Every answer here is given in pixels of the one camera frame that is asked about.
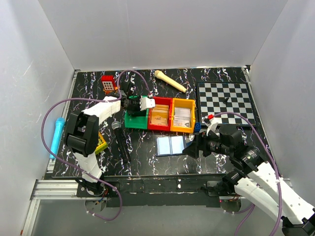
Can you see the green yellow toy block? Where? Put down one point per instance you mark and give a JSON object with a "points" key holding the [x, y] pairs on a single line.
{"points": [[102, 144]]}

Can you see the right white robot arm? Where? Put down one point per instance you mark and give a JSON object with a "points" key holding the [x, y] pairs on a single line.
{"points": [[254, 178]]}

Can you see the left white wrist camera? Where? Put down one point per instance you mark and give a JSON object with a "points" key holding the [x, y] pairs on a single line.
{"points": [[146, 103]]}

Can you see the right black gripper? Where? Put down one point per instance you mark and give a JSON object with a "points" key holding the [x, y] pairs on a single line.
{"points": [[200, 142]]}

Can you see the cream wooden pestle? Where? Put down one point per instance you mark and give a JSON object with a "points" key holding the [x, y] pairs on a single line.
{"points": [[160, 75]]}

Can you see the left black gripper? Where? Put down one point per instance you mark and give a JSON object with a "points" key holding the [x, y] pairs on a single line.
{"points": [[138, 109]]}

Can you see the white gold VIP card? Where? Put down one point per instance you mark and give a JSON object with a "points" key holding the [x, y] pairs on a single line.
{"points": [[181, 121]]}

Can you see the black handheld microphone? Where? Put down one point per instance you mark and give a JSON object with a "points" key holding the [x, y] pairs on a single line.
{"points": [[121, 140]]}

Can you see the navy blue card holder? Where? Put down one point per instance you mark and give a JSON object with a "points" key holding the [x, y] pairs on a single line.
{"points": [[170, 145]]}

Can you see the small blue toy brick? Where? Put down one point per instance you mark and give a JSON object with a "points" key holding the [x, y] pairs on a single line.
{"points": [[197, 127]]}

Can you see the orange plastic bin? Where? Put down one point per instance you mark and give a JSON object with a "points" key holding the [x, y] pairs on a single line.
{"points": [[183, 115]]}

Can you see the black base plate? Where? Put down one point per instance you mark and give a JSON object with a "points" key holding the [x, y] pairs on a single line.
{"points": [[170, 190]]}

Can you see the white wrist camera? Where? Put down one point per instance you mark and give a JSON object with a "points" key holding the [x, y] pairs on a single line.
{"points": [[146, 103], [211, 122]]}

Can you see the red toy block truck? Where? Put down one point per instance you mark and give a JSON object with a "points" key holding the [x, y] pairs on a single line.
{"points": [[108, 83]]}

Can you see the green plastic bin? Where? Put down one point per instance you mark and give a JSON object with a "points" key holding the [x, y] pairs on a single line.
{"points": [[137, 122]]}

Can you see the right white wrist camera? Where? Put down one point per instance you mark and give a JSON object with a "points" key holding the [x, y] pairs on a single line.
{"points": [[211, 122]]}

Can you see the black white chessboard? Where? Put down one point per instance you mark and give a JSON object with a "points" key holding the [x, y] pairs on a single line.
{"points": [[210, 97]]}

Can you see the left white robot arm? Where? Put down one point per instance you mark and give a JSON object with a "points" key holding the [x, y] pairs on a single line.
{"points": [[81, 135]]}

